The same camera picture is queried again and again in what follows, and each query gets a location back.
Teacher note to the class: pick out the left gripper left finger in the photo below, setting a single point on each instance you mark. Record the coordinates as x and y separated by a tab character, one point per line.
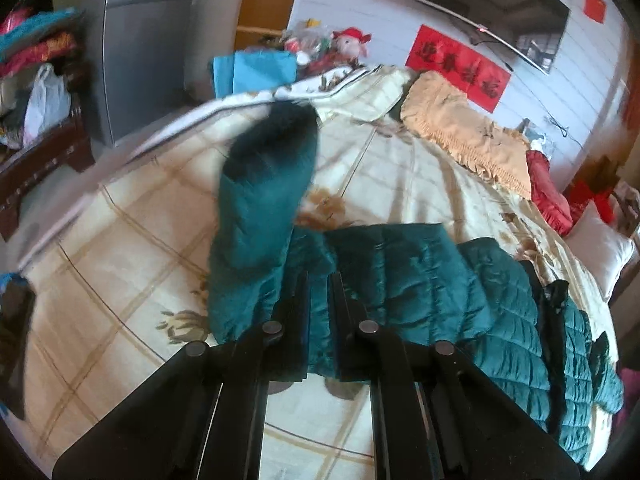
201	415

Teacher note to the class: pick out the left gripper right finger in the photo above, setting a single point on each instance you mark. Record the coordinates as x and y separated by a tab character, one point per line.
435	415

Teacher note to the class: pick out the green quilted puffer jacket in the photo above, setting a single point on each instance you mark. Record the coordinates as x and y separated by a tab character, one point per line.
431	250

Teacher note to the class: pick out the floral cream bed quilt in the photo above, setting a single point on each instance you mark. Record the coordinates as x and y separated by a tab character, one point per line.
121	284

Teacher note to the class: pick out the white square pillow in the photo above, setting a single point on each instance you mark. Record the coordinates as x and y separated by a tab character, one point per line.
601	249

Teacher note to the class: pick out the red heart cushion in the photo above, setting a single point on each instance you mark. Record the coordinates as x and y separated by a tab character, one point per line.
552	205

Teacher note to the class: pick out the framed photo on headboard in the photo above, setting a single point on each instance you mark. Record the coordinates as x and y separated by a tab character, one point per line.
538	140

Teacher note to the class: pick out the orange ruffled pillow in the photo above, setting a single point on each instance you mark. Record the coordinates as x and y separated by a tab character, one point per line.
437	111

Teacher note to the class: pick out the red Chinese couplet banner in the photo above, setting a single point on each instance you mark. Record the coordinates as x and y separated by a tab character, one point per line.
482	80

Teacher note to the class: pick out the blue bag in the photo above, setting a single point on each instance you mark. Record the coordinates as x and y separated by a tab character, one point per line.
252	71

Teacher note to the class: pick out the white plastic bag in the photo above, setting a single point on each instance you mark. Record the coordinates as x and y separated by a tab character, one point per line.
48	104

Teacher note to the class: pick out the pig plush toy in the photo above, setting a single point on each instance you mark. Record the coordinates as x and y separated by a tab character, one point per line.
351	43

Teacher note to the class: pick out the grey refrigerator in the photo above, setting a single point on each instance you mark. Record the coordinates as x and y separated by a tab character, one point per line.
140	52

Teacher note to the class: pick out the wall mounted television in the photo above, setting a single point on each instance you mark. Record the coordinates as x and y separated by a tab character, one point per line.
533	29

